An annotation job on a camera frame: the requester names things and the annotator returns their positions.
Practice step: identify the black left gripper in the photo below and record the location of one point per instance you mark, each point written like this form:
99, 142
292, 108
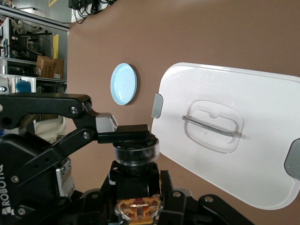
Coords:
28, 201

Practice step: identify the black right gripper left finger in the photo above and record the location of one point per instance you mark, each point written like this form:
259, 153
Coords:
93, 206

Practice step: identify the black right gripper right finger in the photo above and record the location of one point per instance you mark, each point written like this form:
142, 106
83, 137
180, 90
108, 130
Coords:
187, 211

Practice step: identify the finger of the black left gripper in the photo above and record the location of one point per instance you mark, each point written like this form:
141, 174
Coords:
47, 103

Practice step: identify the white plastic object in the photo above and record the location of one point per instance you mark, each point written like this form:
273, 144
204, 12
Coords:
50, 127

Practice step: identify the blue round object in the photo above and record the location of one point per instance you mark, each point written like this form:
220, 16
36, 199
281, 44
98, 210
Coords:
23, 86

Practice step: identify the brown cardboard box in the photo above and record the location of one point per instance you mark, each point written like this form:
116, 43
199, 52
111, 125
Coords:
58, 69
45, 66

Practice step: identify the metal shelf rack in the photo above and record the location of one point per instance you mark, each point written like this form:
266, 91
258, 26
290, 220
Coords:
16, 47

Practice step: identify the light blue round plate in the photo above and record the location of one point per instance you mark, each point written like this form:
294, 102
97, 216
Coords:
123, 84

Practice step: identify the white lidded lunch box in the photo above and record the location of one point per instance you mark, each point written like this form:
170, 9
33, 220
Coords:
211, 93

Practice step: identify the brown table mat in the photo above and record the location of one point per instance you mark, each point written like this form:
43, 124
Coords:
164, 35

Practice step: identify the aluminium frame profile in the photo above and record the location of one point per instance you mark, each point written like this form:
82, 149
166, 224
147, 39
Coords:
35, 16

